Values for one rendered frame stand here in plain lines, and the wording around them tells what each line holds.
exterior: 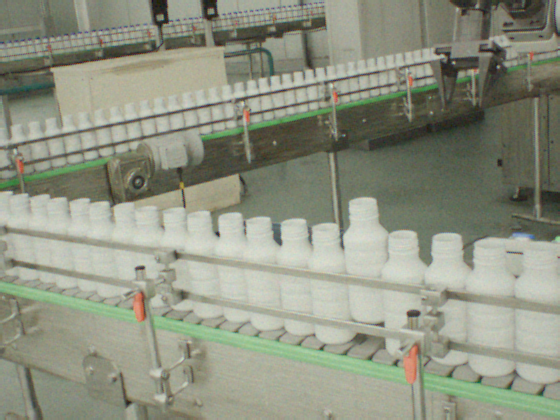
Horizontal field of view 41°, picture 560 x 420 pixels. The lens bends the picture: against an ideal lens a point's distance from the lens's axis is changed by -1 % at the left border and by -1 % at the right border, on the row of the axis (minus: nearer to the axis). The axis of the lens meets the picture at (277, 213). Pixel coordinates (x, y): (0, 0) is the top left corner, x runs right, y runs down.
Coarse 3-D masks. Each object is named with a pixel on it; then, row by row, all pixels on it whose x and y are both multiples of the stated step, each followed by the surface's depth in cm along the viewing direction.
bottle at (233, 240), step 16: (224, 224) 113; (240, 224) 113; (224, 240) 113; (240, 240) 113; (224, 256) 113; (240, 256) 113; (224, 272) 114; (240, 272) 113; (224, 288) 115; (240, 288) 114; (240, 320) 115
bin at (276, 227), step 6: (270, 222) 185; (276, 228) 184; (216, 234) 182; (276, 234) 185; (312, 234) 178; (342, 234) 170; (276, 240) 185; (312, 240) 179; (342, 240) 171; (342, 246) 171
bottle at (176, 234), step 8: (176, 208) 122; (184, 208) 121; (168, 216) 119; (176, 216) 119; (184, 216) 120; (168, 224) 120; (176, 224) 120; (184, 224) 120; (168, 232) 120; (176, 232) 120; (184, 232) 120; (160, 240) 121; (168, 240) 120; (176, 240) 119; (184, 240) 120; (176, 264) 120; (184, 264) 120; (176, 272) 121; (184, 272) 121; (176, 280) 121; (184, 280) 121; (184, 288) 121; (184, 304) 122
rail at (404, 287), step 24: (72, 240) 132; (96, 240) 128; (24, 264) 143; (240, 264) 110; (264, 264) 107; (384, 288) 96; (408, 288) 94; (264, 312) 110; (288, 312) 107; (552, 312) 84; (384, 336) 99; (528, 360) 87; (552, 360) 86
